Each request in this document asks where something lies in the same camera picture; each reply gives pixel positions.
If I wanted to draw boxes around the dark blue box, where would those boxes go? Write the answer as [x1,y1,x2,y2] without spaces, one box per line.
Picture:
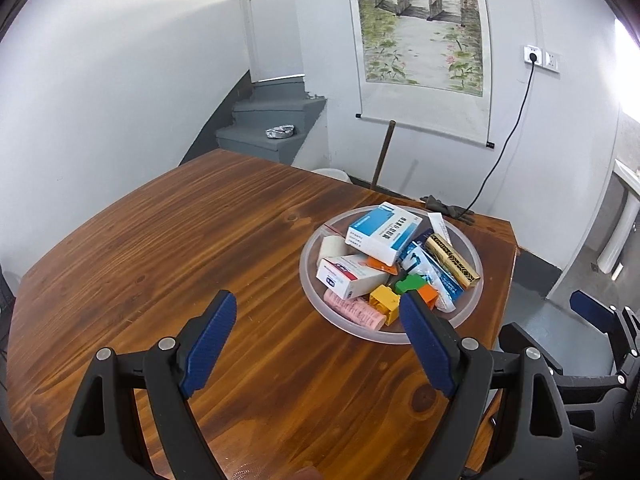
[407,229,435,261]

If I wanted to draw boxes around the blue striped white medicine box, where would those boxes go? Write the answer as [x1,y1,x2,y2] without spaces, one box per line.
[346,201,422,267]

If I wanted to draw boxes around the white door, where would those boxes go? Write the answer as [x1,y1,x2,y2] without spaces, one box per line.
[245,0,306,83]

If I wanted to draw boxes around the clear plastic basin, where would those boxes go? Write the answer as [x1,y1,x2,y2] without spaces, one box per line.
[299,203,485,345]

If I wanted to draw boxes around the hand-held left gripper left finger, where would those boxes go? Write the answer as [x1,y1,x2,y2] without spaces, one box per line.
[54,290,238,480]

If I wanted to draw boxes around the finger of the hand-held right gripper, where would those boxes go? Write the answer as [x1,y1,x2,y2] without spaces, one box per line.
[499,322,624,392]
[570,289,640,381]

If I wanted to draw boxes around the dark gloves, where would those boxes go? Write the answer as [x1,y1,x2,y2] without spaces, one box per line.
[419,194,476,226]

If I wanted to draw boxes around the wooden desktop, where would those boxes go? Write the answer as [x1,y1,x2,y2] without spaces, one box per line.
[5,149,521,480]

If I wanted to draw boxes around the wooden stick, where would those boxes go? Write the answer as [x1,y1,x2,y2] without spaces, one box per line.
[371,120,397,190]

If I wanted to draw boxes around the yellow toy brick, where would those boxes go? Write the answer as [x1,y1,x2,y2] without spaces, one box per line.
[369,284,403,323]

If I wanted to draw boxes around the grey stairs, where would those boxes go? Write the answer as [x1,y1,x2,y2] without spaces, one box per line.
[180,67,328,168]

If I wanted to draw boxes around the red label white medicine box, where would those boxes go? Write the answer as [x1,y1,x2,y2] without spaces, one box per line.
[316,254,391,300]

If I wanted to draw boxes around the small white tube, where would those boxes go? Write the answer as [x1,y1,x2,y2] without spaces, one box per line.
[426,211,453,246]

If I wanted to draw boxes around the black cable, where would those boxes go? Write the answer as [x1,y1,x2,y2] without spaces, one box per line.
[462,55,538,213]

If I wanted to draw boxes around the blue white toothpaste tube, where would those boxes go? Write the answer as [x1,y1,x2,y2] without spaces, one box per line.
[400,240,466,313]

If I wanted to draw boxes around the pink roll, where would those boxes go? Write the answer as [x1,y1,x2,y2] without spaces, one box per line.
[323,287,387,332]

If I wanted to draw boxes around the white bucket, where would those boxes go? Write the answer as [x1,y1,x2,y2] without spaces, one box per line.
[312,167,351,183]

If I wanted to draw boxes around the wall scroll painting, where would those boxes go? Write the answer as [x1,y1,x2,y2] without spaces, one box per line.
[344,0,496,148]

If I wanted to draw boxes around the black chair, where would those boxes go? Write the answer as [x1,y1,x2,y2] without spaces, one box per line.
[0,265,21,361]

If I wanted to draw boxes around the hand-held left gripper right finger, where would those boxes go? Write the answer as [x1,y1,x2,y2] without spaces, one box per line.
[399,290,581,480]

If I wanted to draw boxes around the green toy brick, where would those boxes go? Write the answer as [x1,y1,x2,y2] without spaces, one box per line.
[394,274,426,297]

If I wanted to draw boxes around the gold box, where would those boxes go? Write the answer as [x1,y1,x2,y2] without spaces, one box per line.
[424,232,482,291]

